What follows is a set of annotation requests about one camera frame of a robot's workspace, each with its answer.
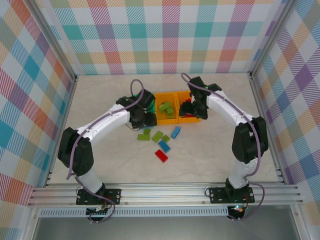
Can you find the small lime green lego brick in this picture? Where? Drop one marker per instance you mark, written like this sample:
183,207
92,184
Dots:
147,131
165,138

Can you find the aluminium side rail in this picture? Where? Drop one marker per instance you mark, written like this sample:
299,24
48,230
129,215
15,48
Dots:
67,112
262,112

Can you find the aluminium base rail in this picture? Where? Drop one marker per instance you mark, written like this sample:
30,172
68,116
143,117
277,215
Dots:
162,193

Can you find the green plastic bin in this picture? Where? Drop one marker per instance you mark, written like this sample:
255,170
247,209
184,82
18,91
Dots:
152,108

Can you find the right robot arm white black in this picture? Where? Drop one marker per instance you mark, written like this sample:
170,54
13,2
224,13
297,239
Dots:
225,105

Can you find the grey metal panel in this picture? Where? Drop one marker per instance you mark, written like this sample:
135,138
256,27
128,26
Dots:
162,228

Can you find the black controller board with light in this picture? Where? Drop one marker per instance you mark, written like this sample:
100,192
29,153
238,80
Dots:
237,210

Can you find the aluminium corner post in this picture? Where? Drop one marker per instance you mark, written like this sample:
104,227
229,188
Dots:
55,41
271,37

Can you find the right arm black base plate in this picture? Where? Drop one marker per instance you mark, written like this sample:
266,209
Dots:
217,196

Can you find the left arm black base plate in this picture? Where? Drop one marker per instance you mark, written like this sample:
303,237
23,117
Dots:
112,195

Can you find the red lego brick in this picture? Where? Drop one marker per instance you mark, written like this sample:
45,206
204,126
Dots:
187,100
161,156
195,116

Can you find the orange plastic bin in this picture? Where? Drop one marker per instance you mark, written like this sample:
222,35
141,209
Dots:
190,120
166,121

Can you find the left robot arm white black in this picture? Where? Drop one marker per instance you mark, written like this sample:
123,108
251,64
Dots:
107,120

